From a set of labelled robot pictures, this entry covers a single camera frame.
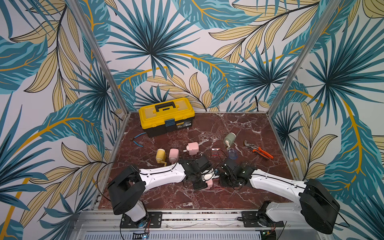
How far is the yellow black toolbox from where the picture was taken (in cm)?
95

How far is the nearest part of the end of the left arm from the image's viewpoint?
2.33 ft

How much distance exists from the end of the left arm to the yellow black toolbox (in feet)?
1.34
